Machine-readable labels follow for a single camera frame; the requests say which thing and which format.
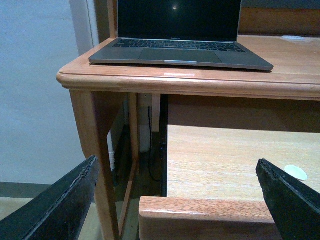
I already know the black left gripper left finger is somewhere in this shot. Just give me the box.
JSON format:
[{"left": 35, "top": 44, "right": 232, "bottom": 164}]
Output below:
[{"left": 0, "top": 155, "right": 99, "bottom": 240}]

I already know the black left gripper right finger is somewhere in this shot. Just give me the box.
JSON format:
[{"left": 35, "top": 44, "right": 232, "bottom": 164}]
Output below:
[{"left": 256, "top": 158, "right": 320, "bottom": 240}]

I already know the white round sticker on tray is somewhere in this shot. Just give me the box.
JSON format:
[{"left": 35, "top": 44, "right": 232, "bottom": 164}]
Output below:
[{"left": 284, "top": 165, "right": 308, "bottom": 181}]

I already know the wooden pull-out keyboard tray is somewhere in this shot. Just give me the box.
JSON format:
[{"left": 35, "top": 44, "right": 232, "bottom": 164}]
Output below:
[{"left": 139, "top": 125, "right": 320, "bottom": 240}]

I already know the wooden desk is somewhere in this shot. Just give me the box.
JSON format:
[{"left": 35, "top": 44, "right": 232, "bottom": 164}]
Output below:
[{"left": 56, "top": 8, "right": 320, "bottom": 240}]

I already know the grey laptop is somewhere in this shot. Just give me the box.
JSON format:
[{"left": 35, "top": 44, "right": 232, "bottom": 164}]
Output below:
[{"left": 89, "top": 0, "right": 273, "bottom": 71}]

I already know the black cable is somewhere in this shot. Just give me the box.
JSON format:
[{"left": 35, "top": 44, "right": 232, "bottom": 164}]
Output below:
[{"left": 147, "top": 106, "right": 161, "bottom": 182}]

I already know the white cable grommet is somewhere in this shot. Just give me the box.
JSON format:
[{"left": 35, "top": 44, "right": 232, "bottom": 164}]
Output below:
[{"left": 281, "top": 35, "right": 305, "bottom": 41}]

